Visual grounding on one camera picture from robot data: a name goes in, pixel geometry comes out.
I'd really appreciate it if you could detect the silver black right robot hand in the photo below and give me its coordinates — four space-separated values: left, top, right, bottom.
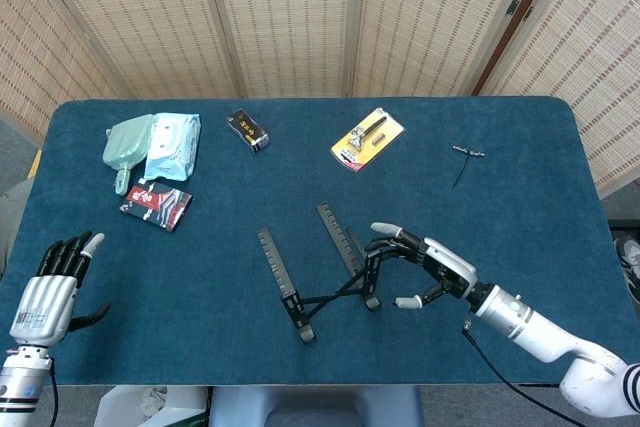
363 221 479 311

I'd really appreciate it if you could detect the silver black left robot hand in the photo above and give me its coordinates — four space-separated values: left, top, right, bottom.
9 230 112 348

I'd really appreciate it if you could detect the black folding laptop stand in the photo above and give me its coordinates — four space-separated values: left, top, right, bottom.
256 202 384 345

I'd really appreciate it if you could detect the white plastic bag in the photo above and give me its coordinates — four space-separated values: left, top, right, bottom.
93 385 209 427

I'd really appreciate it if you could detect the black red patterned flat box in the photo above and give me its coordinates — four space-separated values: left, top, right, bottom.
118 180 195 233

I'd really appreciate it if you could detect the razor in yellow blister pack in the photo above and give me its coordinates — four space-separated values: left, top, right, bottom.
329 107 406 173

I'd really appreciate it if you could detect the mint green plastic pouch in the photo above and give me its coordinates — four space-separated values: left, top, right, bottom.
102 114 156 197

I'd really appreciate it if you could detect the grey sneaker shoe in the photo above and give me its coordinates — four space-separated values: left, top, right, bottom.
613 236 640 304

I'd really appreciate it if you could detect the blue grey stool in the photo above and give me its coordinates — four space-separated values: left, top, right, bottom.
207 385 426 427

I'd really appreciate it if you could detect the light blue wet wipes pack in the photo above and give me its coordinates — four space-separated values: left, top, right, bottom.
143 112 202 183

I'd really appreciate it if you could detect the small dark box gold label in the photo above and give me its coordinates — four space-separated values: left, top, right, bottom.
227 107 272 154

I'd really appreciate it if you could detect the woven bamboo folding screen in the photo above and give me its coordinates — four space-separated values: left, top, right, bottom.
0 0 640 198

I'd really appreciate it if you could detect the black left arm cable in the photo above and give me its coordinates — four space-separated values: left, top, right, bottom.
47 356 60 427

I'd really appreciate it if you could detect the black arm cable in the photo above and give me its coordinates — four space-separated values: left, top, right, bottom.
462 321 596 427
47 356 60 427

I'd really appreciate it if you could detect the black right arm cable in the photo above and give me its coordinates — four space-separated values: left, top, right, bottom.
462 321 596 427

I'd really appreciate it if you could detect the metal T-handle corkscrew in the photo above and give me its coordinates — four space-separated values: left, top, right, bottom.
450 144 488 192

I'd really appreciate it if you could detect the brown wooden post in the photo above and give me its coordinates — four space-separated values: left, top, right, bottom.
471 0 566 96

